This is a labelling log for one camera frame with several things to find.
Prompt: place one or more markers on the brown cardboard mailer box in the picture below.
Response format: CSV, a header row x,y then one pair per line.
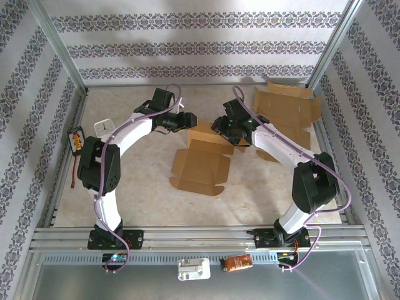
x,y
200,168
281,103

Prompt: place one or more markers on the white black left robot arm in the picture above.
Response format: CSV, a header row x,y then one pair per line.
x,y
107,212

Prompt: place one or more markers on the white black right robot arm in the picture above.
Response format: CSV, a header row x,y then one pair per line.
x,y
281,147

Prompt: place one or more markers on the white square alarm clock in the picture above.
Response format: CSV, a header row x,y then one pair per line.
x,y
103,126

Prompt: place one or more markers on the black device with orange print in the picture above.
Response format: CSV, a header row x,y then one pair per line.
x,y
75,137

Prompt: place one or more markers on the orange brown battery pack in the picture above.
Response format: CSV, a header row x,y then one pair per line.
x,y
237,262

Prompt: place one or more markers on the right green circuit board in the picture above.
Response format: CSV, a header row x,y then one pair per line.
x,y
286,256

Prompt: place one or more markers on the green circuit board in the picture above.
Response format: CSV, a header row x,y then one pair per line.
x,y
120,257
286,256

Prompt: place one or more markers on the left green circuit board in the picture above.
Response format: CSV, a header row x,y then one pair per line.
x,y
120,257

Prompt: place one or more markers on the white plastic holder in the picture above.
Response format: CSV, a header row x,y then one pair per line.
x,y
193,272

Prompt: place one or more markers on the grey metal sheet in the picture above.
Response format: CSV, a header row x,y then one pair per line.
x,y
125,284

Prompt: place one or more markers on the aluminium back rail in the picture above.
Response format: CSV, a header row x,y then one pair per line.
x,y
187,84

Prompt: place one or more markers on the right aluminium side rail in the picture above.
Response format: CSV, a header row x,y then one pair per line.
x,y
322,137

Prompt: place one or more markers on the aluminium side rail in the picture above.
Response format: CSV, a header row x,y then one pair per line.
x,y
322,137
79,109

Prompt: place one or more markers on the left aluminium side rail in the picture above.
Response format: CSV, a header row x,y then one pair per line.
x,y
79,109

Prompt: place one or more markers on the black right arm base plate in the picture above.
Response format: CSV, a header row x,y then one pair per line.
x,y
262,239

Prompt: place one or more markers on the aluminium mounting rail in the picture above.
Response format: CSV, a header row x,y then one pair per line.
x,y
200,237

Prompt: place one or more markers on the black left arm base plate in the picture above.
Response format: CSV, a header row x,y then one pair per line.
x,y
134,239

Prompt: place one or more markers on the right aluminium frame post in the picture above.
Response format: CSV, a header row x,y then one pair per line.
x,y
335,40

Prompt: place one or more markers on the aluminium frame post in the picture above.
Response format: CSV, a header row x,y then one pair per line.
x,y
56,40
335,40

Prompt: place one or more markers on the left aluminium frame post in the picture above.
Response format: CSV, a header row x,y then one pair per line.
x,y
56,40

